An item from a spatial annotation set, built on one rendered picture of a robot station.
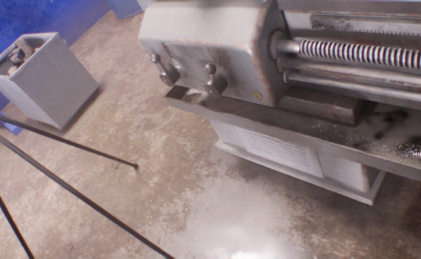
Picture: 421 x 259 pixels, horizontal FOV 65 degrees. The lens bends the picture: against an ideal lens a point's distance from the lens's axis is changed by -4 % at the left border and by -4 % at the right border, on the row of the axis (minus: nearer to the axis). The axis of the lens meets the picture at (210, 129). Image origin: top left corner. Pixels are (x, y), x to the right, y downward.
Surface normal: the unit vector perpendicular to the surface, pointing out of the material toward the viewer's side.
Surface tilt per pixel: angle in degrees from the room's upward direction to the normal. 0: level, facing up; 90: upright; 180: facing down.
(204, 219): 0
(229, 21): 32
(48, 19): 90
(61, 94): 90
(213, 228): 0
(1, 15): 90
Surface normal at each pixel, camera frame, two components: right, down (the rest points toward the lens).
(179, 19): -0.64, -0.15
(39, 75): 0.77, 0.16
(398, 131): -0.40, -0.64
